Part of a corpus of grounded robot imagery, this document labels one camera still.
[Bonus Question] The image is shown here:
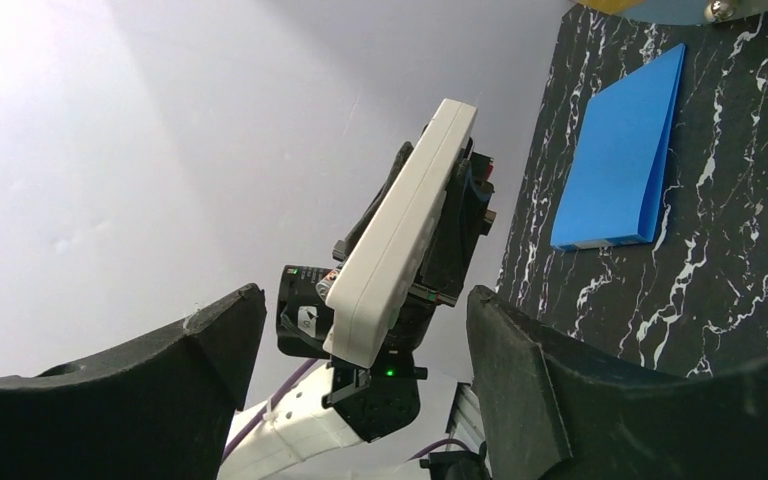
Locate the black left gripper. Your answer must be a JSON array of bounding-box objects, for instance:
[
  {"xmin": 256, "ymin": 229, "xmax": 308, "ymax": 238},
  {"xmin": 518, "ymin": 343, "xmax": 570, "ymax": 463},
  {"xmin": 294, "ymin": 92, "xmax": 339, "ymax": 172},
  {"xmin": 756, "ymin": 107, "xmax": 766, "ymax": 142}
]
[{"xmin": 333, "ymin": 140, "xmax": 495, "ymax": 357}]

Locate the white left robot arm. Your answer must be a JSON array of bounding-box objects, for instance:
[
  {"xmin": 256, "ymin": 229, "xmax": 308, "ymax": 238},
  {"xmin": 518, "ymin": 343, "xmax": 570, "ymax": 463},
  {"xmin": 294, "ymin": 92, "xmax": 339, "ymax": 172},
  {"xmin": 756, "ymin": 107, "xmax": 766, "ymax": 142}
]
[{"xmin": 219, "ymin": 145, "xmax": 495, "ymax": 479}]

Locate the aluminium frame rail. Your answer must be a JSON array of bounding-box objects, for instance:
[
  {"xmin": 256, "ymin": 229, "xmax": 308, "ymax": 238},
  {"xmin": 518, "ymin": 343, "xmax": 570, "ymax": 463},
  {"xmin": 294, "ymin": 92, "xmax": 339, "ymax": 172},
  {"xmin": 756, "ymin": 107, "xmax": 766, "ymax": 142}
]
[{"xmin": 446, "ymin": 383, "xmax": 486, "ymax": 452}]

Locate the white remote control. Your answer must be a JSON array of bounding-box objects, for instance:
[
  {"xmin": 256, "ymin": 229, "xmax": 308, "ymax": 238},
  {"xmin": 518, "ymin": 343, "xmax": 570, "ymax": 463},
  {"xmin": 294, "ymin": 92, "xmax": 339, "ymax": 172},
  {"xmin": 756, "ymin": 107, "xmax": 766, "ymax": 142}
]
[{"xmin": 324, "ymin": 99, "xmax": 477, "ymax": 368}]

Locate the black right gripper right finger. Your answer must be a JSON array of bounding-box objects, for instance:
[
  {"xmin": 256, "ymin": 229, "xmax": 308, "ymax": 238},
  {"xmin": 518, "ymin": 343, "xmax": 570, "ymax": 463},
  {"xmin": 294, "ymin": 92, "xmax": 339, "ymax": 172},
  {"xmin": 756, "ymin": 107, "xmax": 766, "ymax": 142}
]
[{"xmin": 466, "ymin": 286, "xmax": 768, "ymax": 479}]

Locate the cream round drawer cabinet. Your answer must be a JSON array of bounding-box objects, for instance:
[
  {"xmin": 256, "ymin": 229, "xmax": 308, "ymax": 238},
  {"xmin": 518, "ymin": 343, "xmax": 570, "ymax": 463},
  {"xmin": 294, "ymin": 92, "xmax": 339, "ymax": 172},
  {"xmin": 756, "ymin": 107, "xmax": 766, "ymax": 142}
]
[{"xmin": 577, "ymin": 0, "xmax": 768, "ymax": 25}]

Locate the blue folded booklet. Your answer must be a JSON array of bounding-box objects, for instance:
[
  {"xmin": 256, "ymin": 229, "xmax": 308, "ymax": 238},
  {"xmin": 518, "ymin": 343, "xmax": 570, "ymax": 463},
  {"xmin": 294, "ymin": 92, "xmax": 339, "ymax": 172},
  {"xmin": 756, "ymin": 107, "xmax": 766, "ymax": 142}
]
[{"xmin": 550, "ymin": 43, "xmax": 686, "ymax": 251}]

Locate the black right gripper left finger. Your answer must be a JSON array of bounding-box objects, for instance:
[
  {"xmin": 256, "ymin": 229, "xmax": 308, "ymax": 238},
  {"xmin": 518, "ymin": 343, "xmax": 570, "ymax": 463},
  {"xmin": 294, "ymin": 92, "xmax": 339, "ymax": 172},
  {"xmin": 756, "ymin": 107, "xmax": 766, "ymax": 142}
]
[{"xmin": 0, "ymin": 284, "xmax": 266, "ymax": 479}]

